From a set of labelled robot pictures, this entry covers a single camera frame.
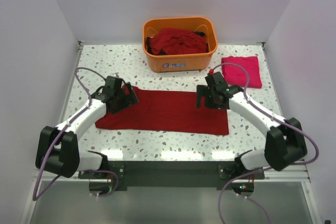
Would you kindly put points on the aluminium frame rail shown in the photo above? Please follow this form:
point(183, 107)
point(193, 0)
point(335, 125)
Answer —
point(291, 173)

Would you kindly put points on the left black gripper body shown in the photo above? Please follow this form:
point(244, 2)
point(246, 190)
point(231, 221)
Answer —
point(128, 96)

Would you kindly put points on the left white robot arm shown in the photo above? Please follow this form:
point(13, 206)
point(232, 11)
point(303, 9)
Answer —
point(58, 150)

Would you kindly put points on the dark red t shirt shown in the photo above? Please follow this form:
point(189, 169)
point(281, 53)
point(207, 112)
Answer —
point(173, 111)

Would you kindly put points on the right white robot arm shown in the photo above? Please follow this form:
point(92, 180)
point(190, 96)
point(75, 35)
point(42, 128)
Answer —
point(284, 144)

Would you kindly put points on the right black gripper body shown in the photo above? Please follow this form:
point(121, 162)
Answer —
point(203, 98)

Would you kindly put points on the red t shirts in basket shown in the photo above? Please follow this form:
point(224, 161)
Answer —
point(173, 41)

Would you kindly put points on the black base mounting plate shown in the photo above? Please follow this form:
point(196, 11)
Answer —
point(188, 174)

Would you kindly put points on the folded pink t shirt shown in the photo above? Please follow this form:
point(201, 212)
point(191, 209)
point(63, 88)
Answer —
point(236, 76)

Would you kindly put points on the orange plastic basket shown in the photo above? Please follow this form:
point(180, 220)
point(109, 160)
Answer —
point(169, 63)

